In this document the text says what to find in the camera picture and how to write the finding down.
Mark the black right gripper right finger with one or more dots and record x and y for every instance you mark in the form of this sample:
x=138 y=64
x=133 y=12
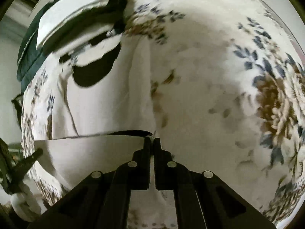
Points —
x=203 y=200

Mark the dark green quilt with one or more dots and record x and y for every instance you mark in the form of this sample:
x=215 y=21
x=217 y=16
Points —
x=29 y=58

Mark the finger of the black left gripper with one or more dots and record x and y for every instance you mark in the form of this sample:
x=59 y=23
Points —
x=17 y=173

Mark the floral bed sheet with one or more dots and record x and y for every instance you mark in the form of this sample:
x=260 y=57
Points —
x=227 y=86

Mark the stack of folded clothes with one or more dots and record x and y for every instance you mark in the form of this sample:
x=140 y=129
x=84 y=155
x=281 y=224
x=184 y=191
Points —
x=79 y=38

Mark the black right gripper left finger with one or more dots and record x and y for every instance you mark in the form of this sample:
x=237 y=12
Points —
x=100 y=173

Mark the white cloth with black trim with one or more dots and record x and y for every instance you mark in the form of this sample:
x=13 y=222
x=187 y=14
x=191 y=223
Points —
x=91 y=126

